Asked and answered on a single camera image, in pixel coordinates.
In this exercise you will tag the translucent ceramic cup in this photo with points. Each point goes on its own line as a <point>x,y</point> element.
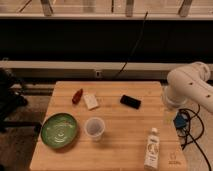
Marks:
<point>94,128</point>

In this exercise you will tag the white lotion bottle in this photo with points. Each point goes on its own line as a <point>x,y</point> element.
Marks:
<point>152,150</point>

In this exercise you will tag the red-brown small bottle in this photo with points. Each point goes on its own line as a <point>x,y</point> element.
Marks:
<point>77,96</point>

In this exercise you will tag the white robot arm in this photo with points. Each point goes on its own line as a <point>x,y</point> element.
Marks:
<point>189,82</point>

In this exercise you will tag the blue connector box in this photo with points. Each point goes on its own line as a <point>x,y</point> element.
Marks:
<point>179,121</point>

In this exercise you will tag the black office chair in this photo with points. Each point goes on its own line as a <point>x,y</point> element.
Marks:
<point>9,101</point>

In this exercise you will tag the green round plate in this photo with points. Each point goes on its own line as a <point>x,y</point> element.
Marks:
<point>59,130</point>

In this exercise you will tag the black rectangular case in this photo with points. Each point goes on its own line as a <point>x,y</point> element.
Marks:
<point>131,102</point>

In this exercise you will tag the white rectangular block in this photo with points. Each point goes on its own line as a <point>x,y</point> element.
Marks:
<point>91,101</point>

